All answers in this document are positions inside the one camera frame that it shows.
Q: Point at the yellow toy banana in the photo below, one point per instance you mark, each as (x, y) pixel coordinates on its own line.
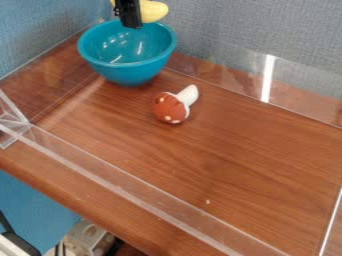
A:
(152, 10)

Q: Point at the grey power strip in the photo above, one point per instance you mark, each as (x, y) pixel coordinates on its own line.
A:
(86, 240)

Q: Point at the clear acrylic tray wall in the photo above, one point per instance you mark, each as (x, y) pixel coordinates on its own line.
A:
(242, 181)

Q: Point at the red white toy mushroom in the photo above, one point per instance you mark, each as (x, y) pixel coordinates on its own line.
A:
(171, 107)

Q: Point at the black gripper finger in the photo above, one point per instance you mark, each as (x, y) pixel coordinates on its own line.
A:
(127, 10)

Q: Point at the blue plastic bowl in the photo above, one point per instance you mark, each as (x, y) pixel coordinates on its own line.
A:
(128, 56)

